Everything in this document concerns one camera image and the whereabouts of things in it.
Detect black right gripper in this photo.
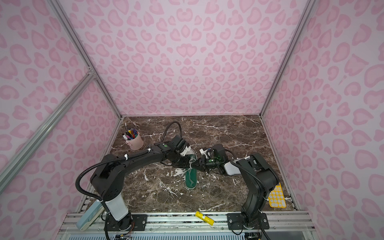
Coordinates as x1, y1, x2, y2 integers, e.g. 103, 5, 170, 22
190, 155, 221, 174

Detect white shoelace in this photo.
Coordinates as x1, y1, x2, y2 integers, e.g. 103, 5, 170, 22
173, 155, 197, 178

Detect green canvas sneaker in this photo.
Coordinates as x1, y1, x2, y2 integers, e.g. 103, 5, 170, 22
185, 149, 197, 190

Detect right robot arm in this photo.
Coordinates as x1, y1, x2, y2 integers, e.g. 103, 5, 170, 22
191, 145, 280, 230

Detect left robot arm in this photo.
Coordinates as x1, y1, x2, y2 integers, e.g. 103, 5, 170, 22
91, 135, 197, 222

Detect pink pen cup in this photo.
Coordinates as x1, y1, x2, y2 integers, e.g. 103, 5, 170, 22
123, 132, 144, 150

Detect coloured pens bundle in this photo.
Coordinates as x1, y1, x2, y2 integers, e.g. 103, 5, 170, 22
122, 129, 139, 141

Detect yellow marker tube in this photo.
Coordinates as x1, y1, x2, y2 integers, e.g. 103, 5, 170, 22
195, 211, 215, 226

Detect light blue device lower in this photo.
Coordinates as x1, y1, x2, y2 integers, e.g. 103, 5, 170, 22
76, 200, 105, 231

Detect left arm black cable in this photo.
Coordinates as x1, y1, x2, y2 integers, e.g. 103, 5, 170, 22
161, 121, 183, 143

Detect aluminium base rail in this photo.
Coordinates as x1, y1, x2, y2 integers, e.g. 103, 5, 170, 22
56, 211, 319, 240

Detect aluminium frame post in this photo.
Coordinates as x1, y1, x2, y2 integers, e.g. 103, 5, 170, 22
47, 0, 123, 119

